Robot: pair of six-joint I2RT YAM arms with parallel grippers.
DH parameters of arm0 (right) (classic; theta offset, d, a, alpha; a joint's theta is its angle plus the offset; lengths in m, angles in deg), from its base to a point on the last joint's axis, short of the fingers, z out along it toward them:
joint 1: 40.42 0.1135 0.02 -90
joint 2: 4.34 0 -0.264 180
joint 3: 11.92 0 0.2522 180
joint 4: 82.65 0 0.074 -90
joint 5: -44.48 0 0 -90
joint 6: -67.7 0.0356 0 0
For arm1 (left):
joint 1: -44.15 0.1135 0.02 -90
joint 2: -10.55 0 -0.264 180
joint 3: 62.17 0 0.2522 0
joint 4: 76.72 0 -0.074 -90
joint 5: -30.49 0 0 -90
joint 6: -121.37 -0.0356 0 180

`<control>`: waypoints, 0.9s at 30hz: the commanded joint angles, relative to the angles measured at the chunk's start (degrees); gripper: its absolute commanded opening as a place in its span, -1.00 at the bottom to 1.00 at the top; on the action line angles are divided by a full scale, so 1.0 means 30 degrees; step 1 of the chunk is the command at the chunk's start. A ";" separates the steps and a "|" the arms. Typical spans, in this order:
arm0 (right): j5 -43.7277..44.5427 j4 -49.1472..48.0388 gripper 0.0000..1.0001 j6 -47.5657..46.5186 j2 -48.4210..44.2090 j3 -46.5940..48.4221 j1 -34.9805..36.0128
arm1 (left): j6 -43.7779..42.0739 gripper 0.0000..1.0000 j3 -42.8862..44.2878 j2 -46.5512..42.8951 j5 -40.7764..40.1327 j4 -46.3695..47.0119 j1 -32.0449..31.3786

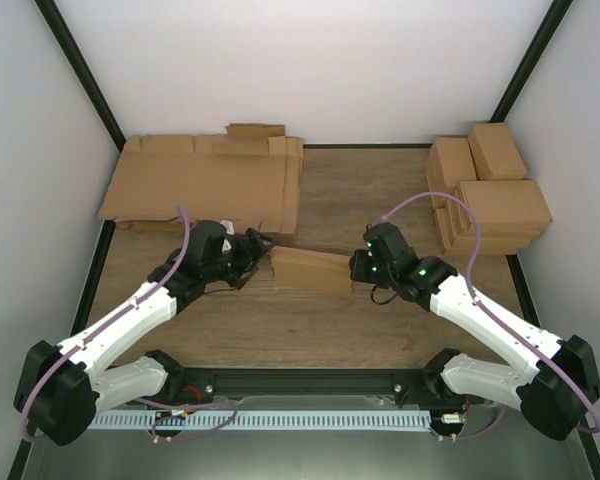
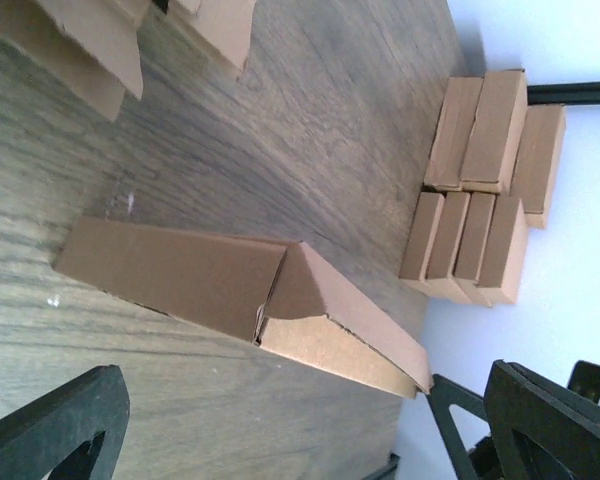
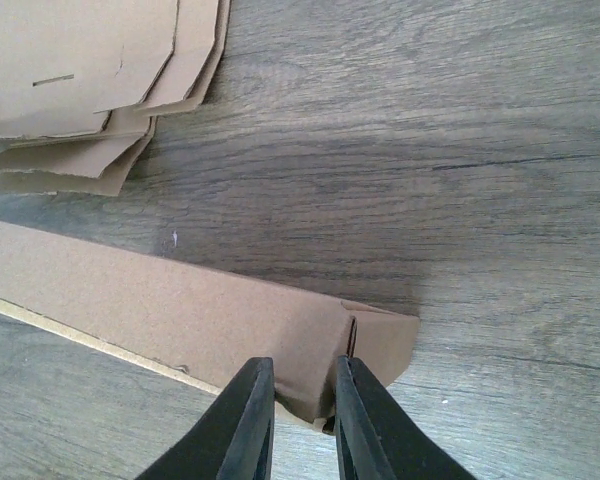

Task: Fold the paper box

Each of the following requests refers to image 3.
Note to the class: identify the stack of flat cardboard sheets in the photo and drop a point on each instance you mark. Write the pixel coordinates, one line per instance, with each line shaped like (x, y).
(83, 82)

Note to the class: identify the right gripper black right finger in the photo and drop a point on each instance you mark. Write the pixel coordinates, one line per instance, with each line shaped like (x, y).
(376, 439)

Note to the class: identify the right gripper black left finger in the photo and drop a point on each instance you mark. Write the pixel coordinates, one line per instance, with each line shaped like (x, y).
(234, 437)

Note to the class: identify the brown cardboard paper box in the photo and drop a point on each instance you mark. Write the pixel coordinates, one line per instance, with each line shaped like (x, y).
(197, 325)

